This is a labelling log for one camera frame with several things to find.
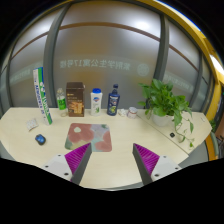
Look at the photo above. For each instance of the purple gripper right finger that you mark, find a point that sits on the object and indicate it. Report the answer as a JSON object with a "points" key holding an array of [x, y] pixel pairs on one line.
{"points": [[151, 166]]}

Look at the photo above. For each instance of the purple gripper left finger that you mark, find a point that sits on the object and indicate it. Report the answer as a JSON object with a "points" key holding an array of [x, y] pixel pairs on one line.
{"points": [[70, 166]]}

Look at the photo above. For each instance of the floral mouse pad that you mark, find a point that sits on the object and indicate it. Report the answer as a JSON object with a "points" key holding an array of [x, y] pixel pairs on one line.
{"points": [[98, 135]]}

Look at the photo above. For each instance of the dark blue computer mouse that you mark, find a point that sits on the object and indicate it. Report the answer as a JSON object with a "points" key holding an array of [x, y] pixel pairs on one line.
{"points": [[40, 139]]}

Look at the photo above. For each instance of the small black table object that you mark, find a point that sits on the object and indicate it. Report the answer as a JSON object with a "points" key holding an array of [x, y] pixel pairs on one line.
{"points": [[172, 135]]}

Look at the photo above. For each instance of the white plant pot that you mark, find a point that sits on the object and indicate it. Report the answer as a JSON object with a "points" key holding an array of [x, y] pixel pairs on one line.
{"points": [[161, 120]]}

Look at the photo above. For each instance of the small white jar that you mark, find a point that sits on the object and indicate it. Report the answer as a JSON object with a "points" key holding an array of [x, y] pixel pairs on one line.
{"points": [[132, 112]]}

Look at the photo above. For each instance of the crumpled white wrapper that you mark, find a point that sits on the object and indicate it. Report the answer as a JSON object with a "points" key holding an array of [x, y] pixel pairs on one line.
{"points": [[122, 112]]}

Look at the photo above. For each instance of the green potted plant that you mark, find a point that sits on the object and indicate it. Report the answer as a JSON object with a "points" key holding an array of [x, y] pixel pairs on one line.
{"points": [[161, 102]]}

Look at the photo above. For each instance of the white blister pack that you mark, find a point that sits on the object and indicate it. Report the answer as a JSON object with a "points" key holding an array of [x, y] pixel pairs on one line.
{"points": [[31, 124]]}

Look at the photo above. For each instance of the white shampoo bottle blue cap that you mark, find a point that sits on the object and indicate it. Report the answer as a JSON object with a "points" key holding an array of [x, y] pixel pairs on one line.
{"points": [[96, 100]]}

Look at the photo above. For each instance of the clear green-label water bottle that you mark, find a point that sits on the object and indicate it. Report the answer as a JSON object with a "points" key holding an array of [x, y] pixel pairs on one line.
{"points": [[61, 101]]}

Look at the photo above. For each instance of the brown carton box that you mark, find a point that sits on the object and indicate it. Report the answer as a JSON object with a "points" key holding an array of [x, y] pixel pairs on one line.
{"points": [[75, 99]]}

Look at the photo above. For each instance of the dark blue shampoo bottle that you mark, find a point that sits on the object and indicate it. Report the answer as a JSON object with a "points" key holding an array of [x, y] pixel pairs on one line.
{"points": [[113, 101]]}

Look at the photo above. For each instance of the green white tall box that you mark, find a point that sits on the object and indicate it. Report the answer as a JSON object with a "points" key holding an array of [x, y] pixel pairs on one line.
{"points": [[41, 95]]}

